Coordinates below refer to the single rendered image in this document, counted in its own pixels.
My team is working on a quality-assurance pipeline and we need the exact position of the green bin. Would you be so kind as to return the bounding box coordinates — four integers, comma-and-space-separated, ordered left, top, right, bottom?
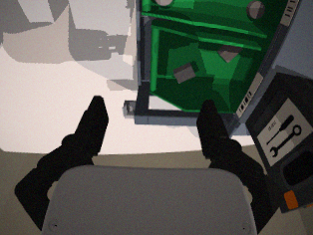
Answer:
142, 0, 288, 40
150, 20, 271, 114

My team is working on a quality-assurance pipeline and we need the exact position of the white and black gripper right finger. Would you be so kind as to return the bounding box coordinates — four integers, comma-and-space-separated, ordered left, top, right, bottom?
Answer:
196, 100, 284, 235

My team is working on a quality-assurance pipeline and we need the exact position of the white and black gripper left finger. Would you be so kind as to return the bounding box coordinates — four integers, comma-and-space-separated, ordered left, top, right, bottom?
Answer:
14, 96, 109, 231

